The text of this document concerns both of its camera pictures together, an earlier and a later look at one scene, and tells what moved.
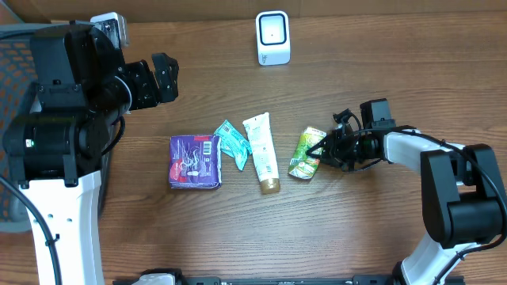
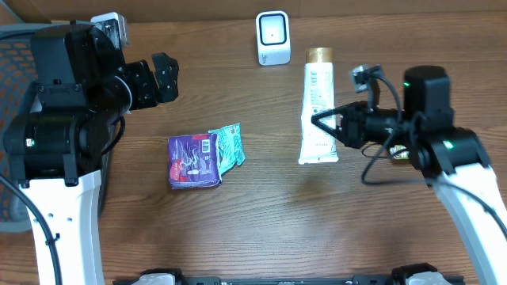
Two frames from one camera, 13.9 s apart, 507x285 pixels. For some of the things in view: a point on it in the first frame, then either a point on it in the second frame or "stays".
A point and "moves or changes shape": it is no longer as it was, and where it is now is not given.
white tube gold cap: [260, 133] to [318, 146]
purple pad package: [195, 161] stays
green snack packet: [305, 165] moves or changes shape
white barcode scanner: [272, 37] stays
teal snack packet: [234, 144] moves or changes shape
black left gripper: [150, 94] stays
